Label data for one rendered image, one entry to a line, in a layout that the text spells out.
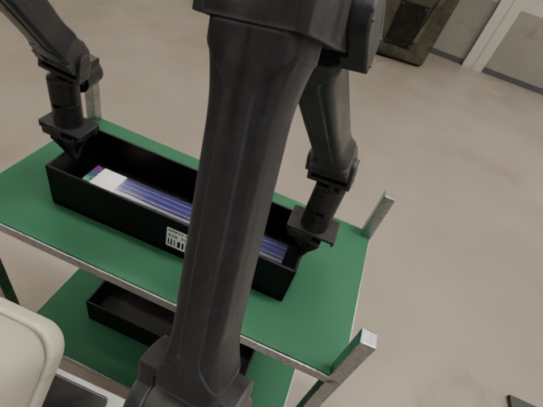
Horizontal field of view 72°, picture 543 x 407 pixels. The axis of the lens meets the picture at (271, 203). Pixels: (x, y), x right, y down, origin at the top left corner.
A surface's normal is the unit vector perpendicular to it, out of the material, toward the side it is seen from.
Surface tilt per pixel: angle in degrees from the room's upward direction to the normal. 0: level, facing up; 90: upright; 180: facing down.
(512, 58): 90
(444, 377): 0
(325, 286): 0
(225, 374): 68
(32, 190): 0
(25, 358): 62
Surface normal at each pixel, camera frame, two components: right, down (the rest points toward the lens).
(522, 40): -0.33, 0.59
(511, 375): 0.24, -0.70
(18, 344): 0.77, -0.63
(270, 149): 0.88, 0.35
